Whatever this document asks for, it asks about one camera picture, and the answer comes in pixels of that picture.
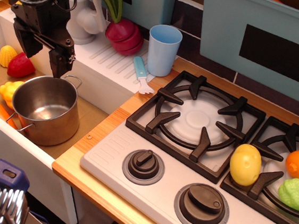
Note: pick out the yellow toy lemon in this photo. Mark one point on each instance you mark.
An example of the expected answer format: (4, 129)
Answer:
(7, 91)

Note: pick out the red toy pepper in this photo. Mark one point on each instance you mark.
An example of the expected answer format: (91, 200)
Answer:
(20, 66)

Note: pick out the light blue cabinet panel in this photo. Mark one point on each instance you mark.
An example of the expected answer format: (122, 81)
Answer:
(257, 38)

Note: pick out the yellow toy corn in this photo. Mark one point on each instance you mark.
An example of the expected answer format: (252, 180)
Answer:
(7, 54)

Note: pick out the green toy lettuce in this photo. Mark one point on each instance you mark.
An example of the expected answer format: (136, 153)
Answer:
(289, 193)

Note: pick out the light blue plastic cup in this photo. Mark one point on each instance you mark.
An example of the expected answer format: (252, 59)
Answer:
(164, 42)

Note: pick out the yellow toy potato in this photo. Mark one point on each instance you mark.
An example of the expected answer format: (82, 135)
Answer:
(245, 165)

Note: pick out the black burner grate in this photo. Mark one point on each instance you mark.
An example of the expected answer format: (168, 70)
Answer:
(275, 140)
(197, 123)

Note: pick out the right black burner grate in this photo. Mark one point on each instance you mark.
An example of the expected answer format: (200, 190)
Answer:
(275, 140)

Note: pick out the middle stove knob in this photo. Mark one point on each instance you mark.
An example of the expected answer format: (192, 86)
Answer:
(199, 203)

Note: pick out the white toy faucet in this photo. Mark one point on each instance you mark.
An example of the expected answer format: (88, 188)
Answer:
(86, 23)

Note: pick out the stove knob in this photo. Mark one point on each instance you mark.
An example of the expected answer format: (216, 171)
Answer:
(199, 203)
(143, 167)

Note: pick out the left stove knob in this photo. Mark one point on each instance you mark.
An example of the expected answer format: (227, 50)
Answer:
(143, 167)

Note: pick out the stainless steel pot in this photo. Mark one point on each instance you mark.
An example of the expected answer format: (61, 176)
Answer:
(47, 108)

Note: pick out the white toy sink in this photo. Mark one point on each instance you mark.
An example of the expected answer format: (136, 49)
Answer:
(108, 80)

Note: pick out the blue white toy fork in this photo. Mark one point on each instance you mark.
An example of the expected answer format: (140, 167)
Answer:
(141, 74)

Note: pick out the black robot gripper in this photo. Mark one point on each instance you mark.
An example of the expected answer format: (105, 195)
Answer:
(44, 22)

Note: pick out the left black burner grate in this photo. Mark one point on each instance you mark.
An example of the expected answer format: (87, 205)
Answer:
(197, 123)

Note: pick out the grey toy stove top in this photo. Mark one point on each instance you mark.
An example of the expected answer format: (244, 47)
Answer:
(105, 160)

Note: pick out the red toy radish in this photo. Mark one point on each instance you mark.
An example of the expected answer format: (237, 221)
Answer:
(124, 36)

